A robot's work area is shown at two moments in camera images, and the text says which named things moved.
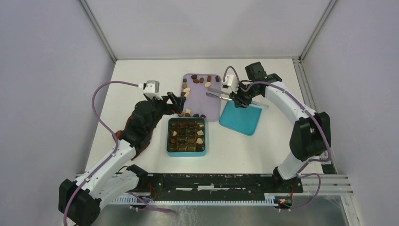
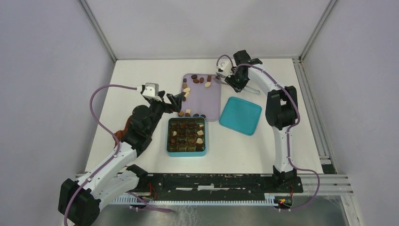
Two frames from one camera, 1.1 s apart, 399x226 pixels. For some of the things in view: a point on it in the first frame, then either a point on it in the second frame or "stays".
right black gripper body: (243, 97) to (236, 81)
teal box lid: (244, 120) stays
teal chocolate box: (186, 136) stays
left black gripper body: (163, 108) stays
